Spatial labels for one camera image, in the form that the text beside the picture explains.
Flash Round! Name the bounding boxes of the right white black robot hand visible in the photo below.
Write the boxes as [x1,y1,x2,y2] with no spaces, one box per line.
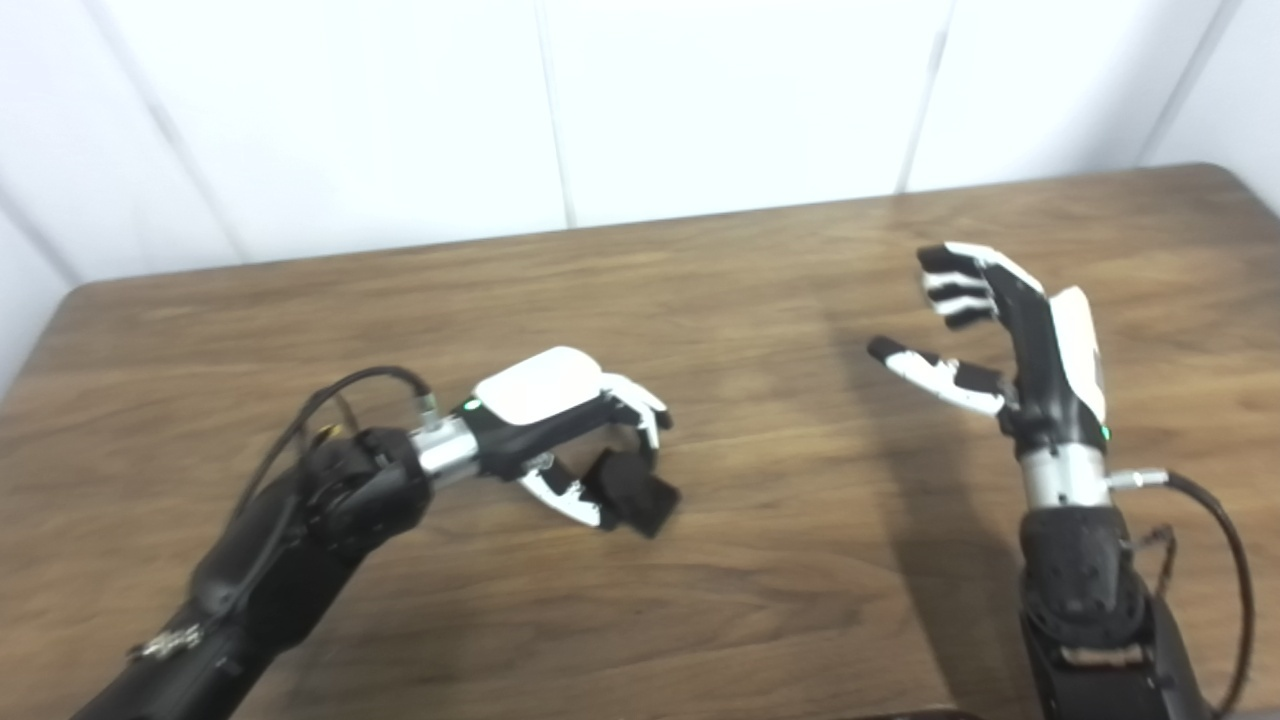
[866,241,1111,457]

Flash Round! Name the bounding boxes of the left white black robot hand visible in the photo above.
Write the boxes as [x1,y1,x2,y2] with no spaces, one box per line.
[465,346,673,529]

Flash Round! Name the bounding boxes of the black peg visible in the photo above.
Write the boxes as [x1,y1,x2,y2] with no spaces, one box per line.
[583,448,682,539]

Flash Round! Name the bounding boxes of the right thin wrist wires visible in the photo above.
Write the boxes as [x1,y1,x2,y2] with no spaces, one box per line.
[1135,523,1176,601]

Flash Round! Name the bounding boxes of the thin wrist wires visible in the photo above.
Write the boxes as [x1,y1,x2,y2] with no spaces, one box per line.
[1135,523,1176,601]
[300,395,361,451]

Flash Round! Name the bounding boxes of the left thin wrist wires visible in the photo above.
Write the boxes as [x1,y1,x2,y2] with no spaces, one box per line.
[300,395,361,451]

